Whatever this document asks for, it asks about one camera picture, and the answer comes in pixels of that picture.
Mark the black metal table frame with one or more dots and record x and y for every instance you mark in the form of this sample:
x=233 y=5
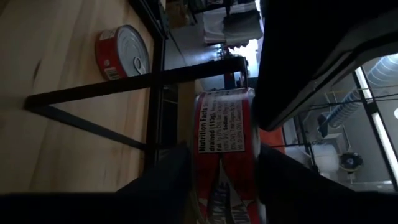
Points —
x=157 y=62

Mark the round black ceiling device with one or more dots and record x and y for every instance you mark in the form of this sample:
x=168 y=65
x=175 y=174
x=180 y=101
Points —
x=350 y=161

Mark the orange panel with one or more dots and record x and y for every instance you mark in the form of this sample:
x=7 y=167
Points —
x=272 y=140

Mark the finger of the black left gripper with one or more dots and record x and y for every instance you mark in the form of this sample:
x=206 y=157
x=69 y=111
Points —
x=311 y=46

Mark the rectangular ceiling light panel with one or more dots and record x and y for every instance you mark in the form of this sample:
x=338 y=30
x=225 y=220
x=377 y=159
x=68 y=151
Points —
x=382 y=137

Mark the wooden shelf with black frame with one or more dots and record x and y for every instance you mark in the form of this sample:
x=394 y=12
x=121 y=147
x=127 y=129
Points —
x=140 y=81

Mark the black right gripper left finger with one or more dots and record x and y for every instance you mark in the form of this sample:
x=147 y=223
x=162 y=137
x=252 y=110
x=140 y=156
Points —
x=149 y=202

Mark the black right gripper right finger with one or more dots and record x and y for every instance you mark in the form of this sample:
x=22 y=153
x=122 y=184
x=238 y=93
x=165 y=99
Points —
x=311 y=202

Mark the brown cardboard box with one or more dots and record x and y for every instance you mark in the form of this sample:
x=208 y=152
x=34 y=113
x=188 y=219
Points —
x=178 y=14

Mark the ribbed silver ventilation duct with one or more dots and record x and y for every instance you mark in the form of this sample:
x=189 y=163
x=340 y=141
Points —
x=351 y=105

